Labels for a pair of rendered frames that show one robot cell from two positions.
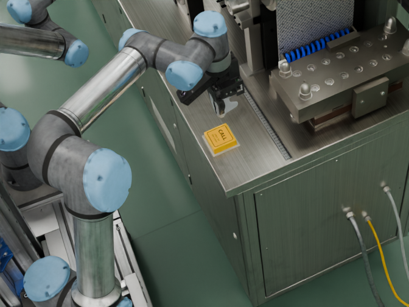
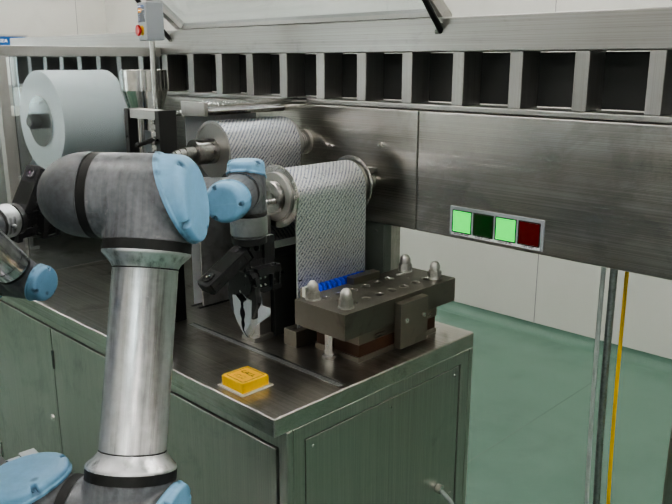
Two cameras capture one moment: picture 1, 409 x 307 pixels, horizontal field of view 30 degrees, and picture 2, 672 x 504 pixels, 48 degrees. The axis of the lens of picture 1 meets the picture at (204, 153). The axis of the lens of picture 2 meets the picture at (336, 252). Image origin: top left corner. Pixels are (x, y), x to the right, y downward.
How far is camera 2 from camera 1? 1.20 m
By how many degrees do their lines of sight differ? 47
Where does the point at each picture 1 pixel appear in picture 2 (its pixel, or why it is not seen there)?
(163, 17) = not seen: hidden behind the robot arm
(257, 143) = (294, 380)
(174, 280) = not seen: outside the picture
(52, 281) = (42, 472)
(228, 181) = (273, 411)
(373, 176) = (425, 458)
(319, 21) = (335, 253)
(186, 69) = (234, 184)
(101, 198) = (183, 191)
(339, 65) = (369, 290)
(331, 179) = (385, 446)
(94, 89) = not seen: hidden behind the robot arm
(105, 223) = (171, 280)
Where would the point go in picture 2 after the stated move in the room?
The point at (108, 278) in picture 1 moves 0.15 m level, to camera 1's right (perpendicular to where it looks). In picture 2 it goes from (164, 414) to (270, 388)
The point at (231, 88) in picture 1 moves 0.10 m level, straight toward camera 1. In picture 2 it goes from (268, 272) to (287, 285)
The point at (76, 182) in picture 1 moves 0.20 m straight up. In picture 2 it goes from (140, 175) to (129, 8)
